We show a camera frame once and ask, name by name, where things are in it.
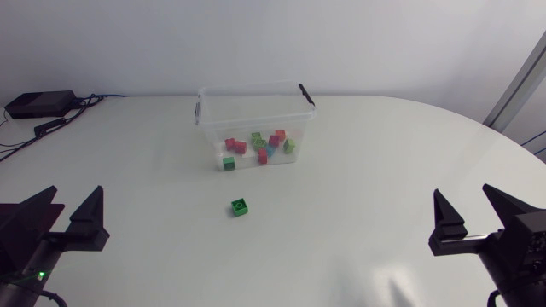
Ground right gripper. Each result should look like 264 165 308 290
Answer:
427 183 546 300

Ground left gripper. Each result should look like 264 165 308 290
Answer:
0 185 111 296

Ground clear plastic container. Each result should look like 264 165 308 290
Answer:
194 80 317 172

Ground black power brick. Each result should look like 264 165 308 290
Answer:
4 90 80 119

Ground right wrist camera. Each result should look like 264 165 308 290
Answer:
505 209 546 279

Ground small black cable box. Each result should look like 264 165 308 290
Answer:
33 117 67 138

